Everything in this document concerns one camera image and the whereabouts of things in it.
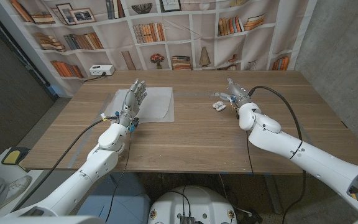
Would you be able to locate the black power strip cable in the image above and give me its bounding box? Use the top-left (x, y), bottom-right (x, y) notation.
top-left (82, 72), bottom-right (107, 84)

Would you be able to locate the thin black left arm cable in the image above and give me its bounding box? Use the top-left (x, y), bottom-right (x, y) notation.
top-left (104, 132), bottom-right (132, 223)

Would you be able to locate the grey table leg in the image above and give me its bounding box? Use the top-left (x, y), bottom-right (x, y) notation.
top-left (261, 173), bottom-right (284, 215)

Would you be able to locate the thin black torso cable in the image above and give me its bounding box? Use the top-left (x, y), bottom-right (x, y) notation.
top-left (165, 185), bottom-right (192, 218)

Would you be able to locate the white airpods case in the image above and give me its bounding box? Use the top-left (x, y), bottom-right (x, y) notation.
top-left (212, 101), bottom-right (227, 113)

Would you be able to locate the white power strip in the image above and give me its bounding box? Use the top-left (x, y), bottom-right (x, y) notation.
top-left (88, 64), bottom-right (116, 77)

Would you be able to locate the translucent plastic sheet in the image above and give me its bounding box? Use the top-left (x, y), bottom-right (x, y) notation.
top-left (103, 86), bottom-right (175, 124)

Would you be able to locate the printed bookshelf backdrop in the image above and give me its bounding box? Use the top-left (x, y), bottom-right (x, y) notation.
top-left (9, 0), bottom-right (318, 97)

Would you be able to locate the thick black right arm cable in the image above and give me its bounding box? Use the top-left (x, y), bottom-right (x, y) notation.
top-left (247, 85), bottom-right (307, 224)

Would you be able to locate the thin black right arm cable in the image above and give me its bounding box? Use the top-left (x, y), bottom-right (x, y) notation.
top-left (246, 130), bottom-right (255, 175)

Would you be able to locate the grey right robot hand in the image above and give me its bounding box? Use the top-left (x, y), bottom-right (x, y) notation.
top-left (211, 77), bottom-right (252, 108)

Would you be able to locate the white shoe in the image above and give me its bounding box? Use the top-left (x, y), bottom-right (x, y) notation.
top-left (3, 175), bottom-right (33, 203)

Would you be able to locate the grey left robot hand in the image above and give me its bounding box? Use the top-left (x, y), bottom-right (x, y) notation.
top-left (118, 78), bottom-right (148, 127)

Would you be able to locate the yellow and black pad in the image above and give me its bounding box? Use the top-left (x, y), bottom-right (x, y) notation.
top-left (1, 146), bottom-right (30, 166)

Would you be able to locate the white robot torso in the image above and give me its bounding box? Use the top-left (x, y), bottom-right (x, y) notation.
top-left (147, 185), bottom-right (238, 224)

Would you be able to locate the white low platform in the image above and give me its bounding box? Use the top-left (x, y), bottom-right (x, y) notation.
top-left (0, 147), bottom-right (45, 218)

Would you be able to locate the blue grey box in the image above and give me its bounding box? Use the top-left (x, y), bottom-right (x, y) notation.
top-left (76, 172), bottom-right (152, 224)

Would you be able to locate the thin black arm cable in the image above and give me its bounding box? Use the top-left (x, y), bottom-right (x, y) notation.
top-left (246, 130), bottom-right (255, 175)
top-left (104, 132), bottom-right (132, 223)

